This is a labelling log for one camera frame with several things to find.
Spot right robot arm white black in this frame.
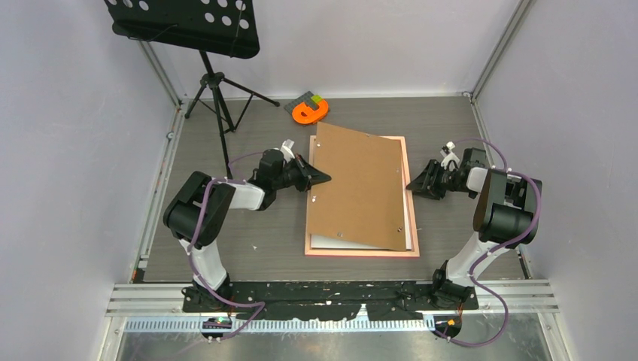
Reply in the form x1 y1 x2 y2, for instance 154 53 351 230
406 145 542 309

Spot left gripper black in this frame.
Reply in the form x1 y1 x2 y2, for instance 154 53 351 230
273 154 331 193

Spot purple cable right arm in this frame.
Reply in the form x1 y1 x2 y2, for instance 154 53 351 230
433 138 543 348

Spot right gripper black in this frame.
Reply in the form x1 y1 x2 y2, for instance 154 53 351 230
406 159 475 201

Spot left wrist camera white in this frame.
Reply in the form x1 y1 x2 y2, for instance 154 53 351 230
279 139 295 162

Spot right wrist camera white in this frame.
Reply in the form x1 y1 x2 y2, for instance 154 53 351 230
440 141 460 171

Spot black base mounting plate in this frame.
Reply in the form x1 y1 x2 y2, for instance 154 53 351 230
181 281 478 321

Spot aluminium rail front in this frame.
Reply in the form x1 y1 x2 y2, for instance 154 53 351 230
106 280 560 333

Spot pink wooden picture frame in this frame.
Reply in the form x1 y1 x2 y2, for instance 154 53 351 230
304 135 420 259

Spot landscape sunset photo print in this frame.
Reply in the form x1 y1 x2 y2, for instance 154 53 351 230
304 190 420 258

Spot grey lego plate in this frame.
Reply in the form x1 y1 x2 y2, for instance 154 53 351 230
284 91 319 114

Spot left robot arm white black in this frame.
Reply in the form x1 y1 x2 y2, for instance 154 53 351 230
163 147 332 311

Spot brown cardboard backing board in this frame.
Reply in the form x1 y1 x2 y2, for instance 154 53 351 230
307 123 406 251

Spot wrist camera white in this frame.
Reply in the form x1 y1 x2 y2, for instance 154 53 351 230
279 139 295 162
440 141 460 171

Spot orange tape dispenser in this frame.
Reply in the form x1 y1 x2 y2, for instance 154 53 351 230
292 96 330 125

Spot black music stand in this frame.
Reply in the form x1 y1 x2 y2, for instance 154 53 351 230
106 1 280 177

